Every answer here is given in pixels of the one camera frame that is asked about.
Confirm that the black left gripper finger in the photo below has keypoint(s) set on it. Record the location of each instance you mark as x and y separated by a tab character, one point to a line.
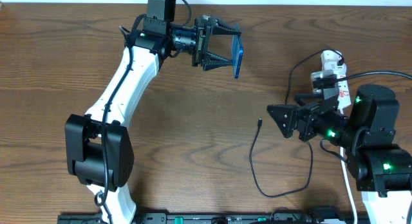
219	27
212	61

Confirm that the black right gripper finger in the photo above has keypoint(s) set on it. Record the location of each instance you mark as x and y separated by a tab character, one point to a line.
285	117
308	98

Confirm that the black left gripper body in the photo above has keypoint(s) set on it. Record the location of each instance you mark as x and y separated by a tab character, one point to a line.
198	41

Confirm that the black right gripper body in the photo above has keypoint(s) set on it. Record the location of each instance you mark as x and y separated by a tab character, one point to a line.
302	121

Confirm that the blue Galaxy smartphone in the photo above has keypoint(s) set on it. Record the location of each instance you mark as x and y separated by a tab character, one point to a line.
237	51

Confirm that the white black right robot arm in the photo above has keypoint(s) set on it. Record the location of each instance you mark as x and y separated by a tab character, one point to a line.
380	167

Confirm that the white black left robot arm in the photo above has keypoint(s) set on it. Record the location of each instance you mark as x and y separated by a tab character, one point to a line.
98	147

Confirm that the white USB charger plug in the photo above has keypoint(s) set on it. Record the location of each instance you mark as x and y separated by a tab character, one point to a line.
339	70

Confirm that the white power strip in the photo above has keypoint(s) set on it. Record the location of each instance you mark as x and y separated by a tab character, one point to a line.
333	60

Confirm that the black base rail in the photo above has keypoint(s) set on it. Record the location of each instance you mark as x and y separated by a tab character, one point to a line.
281	216

